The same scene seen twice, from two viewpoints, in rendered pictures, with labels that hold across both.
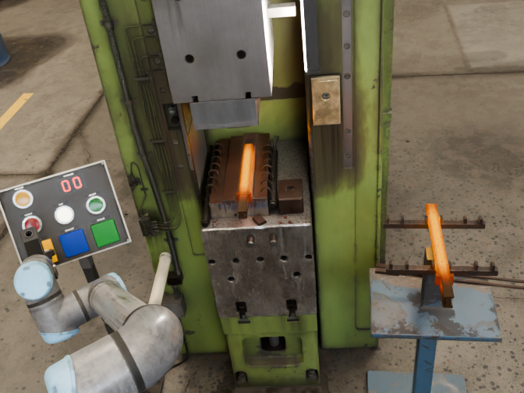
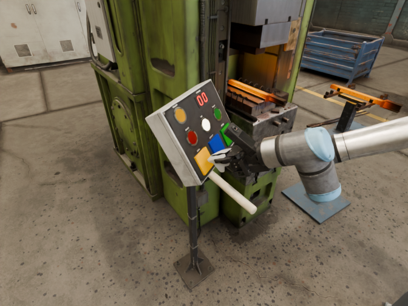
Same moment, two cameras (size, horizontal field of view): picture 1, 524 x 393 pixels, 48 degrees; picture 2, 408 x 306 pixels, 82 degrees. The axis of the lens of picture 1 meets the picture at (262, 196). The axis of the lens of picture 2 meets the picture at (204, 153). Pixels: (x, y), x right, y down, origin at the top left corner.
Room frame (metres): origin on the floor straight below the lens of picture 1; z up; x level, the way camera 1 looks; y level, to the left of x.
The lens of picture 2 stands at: (0.93, 1.15, 1.52)
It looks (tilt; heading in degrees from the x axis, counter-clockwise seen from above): 36 degrees down; 317
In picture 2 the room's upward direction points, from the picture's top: straight up
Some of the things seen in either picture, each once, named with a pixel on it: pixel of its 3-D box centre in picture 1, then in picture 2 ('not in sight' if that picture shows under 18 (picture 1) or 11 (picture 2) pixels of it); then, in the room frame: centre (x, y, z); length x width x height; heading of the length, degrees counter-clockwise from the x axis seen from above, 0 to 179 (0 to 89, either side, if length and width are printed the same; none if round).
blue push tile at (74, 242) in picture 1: (74, 242); (216, 146); (1.44, 0.61, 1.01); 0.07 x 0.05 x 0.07; 109
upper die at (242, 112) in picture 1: (229, 83); (243, 28); (1.79, 0.06, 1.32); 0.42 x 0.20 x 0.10; 174
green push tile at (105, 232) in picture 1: (105, 232); (226, 134); (1.47, 0.51, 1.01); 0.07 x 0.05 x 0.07; 109
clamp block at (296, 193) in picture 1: (291, 196); (276, 96); (1.62, -0.10, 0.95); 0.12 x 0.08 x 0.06; 174
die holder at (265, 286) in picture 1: (263, 224); (239, 129); (1.79, 0.01, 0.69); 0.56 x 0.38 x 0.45; 174
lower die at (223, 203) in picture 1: (242, 172); (238, 94); (1.79, 0.06, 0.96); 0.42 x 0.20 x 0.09; 174
